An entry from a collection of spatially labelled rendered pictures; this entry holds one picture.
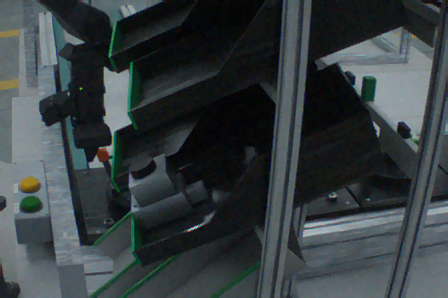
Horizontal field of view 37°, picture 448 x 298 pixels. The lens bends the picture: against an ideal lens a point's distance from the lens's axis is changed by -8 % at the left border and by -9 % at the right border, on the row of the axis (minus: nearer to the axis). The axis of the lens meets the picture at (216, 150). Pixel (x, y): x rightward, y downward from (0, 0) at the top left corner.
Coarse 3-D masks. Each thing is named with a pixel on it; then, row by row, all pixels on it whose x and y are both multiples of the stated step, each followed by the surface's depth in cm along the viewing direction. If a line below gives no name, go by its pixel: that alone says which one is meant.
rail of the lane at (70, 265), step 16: (48, 80) 175; (48, 96) 167; (48, 128) 151; (48, 144) 144; (48, 160) 138; (64, 160) 139; (48, 176) 133; (64, 176) 133; (48, 192) 128; (64, 192) 128; (64, 208) 123; (64, 224) 120; (64, 240) 116; (64, 256) 111; (80, 256) 111; (64, 272) 109; (80, 272) 110; (64, 288) 111; (80, 288) 112
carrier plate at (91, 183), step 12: (96, 168) 135; (84, 180) 130; (96, 180) 131; (108, 180) 131; (84, 192) 127; (96, 192) 127; (84, 204) 123; (96, 204) 123; (108, 204) 124; (84, 216) 120; (96, 216) 120; (108, 216) 120; (120, 216) 121; (96, 228) 117; (108, 228) 117; (96, 240) 114
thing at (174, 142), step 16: (240, 96) 82; (192, 112) 96; (208, 112) 82; (224, 112) 82; (128, 128) 96; (160, 128) 96; (176, 128) 94; (192, 128) 83; (208, 128) 83; (128, 144) 96; (144, 144) 94; (160, 144) 92; (176, 144) 91; (192, 144) 84; (208, 144) 84; (112, 160) 89; (128, 160) 92; (176, 160) 85; (192, 160) 85; (112, 176) 86; (128, 176) 85
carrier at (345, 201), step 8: (336, 192) 130; (344, 192) 131; (320, 200) 128; (344, 200) 128; (352, 200) 128; (312, 208) 125; (320, 208) 125; (328, 208) 125; (336, 208) 126; (344, 208) 126; (352, 208) 126; (312, 216) 124; (320, 216) 124; (328, 216) 125
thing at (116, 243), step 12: (120, 228) 104; (108, 240) 104; (120, 240) 105; (108, 252) 106; (120, 252) 106; (120, 264) 103; (132, 264) 91; (156, 264) 92; (120, 276) 92; (132, 276) 92; (144, 276) 93; (108, 288) 93; (120, 288) 93
